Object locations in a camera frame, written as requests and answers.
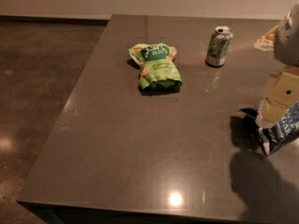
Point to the blue chip bag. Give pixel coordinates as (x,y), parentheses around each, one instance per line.
(272,139)

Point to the green white soda can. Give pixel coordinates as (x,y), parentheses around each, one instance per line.
(218,46)

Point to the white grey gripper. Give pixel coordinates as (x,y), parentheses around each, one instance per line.
(288,44)

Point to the green rice chip bag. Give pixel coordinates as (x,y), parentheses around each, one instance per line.
(156,66)

